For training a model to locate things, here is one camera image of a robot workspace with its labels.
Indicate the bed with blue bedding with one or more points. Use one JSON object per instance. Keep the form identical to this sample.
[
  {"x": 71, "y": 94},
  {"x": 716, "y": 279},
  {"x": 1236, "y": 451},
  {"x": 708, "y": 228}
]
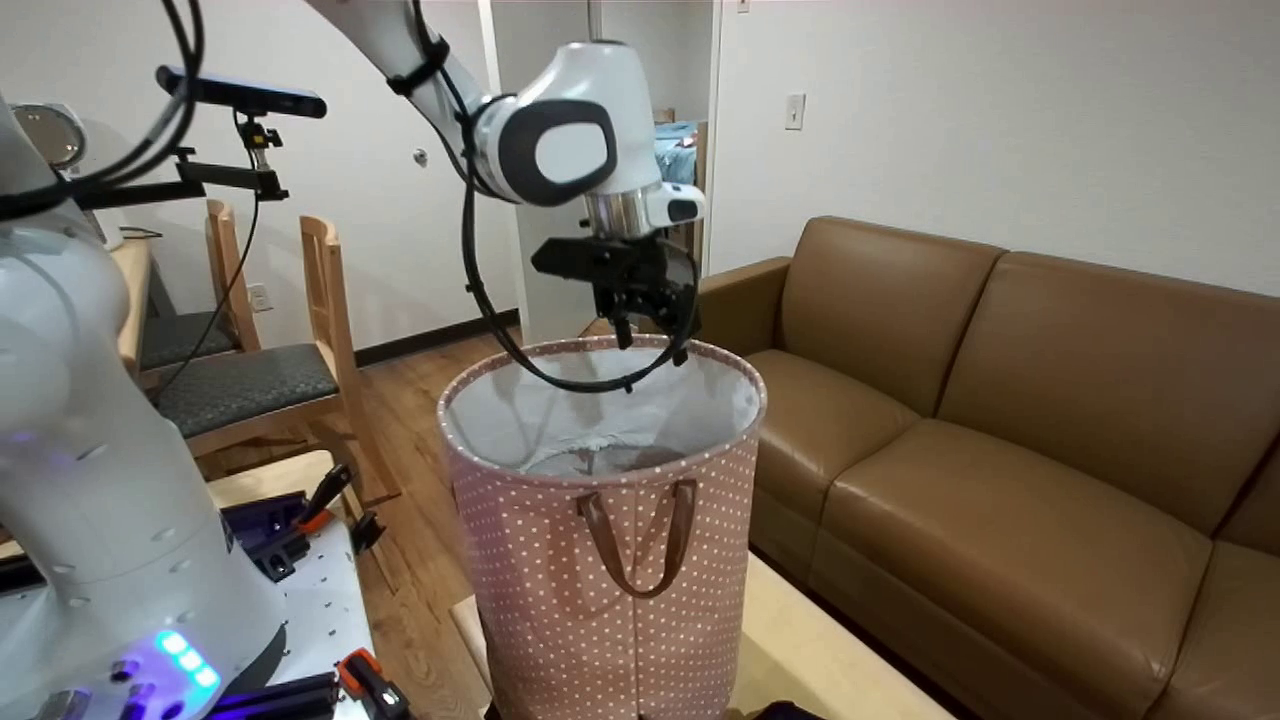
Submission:
[{"x": 683, "y": 149}]

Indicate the wooden chair grey cushion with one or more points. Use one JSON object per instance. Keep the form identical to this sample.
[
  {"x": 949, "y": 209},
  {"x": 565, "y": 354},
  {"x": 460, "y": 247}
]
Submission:
[
  {"x": 247, "y": 386},
  {"x": 182, "y": 335}
]

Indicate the black orange clamp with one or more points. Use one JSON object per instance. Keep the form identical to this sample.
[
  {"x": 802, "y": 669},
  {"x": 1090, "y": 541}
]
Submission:
[
  {"x": 369, "y": 683},
  {"x": 312, "y": 513}
]

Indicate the white wall light switch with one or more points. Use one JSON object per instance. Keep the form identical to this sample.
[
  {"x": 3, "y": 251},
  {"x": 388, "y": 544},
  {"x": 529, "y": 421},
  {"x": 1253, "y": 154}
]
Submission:
[{"x": 798, "y": 112}]

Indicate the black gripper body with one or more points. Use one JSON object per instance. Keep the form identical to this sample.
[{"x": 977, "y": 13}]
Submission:
[{"x": 641, "y": 274}]

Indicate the black stereo camera bar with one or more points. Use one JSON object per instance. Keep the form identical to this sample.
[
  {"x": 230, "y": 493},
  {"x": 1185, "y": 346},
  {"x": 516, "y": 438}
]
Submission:
[{"x": 240, "y": 94}]

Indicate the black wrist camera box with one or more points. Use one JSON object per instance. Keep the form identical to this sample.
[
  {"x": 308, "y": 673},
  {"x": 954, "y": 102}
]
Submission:
[{"x": 565, "y": 256}]

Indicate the dark purple box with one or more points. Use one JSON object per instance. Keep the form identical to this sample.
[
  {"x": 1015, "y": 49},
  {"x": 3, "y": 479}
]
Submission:
[{"x": 260, "y": 520}]

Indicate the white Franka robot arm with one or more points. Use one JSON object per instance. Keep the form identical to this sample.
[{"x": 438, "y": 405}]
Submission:
[{"x": 81, "y": 466}]

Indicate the brown leather sofa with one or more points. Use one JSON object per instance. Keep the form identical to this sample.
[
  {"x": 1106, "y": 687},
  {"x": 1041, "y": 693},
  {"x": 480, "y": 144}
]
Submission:
[{"x": 1041, "y": 466}]

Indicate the pink polka dot laundry basket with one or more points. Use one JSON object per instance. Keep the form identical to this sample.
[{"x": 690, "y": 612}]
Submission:
[{"x": 602, "y": 575}]

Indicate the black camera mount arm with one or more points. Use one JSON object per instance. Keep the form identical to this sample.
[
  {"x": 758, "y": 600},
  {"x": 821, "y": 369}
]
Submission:
[{"x": 203, "y": 179}]

